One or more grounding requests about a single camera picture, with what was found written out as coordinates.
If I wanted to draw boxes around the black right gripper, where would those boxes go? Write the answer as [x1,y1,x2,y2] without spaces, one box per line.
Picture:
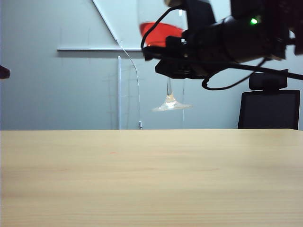
[143,20,228,79]

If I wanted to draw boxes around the goblet with red liquid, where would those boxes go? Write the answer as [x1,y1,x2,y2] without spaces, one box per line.
[137,0,194,113]

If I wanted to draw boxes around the black mesh office chair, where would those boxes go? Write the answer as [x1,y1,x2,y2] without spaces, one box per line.
[237,72,301,130]

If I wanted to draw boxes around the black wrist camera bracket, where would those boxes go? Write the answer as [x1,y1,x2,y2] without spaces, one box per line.
[182,0,216,31]

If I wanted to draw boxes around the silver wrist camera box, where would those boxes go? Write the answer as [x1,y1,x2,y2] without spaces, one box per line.
[164,0,187,7]

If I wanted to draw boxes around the white vertical wall rail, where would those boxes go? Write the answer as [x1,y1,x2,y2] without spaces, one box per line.
[117,56,122,130]

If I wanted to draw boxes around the white horizontal wall rail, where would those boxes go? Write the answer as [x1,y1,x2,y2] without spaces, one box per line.
[56,47,145,52]

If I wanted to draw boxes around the white diagonal wall rail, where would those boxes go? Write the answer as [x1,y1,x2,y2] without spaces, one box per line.
[91,0,119,44]

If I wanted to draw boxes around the thin black camera cable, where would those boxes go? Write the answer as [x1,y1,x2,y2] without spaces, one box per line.
[141,6,303,91]

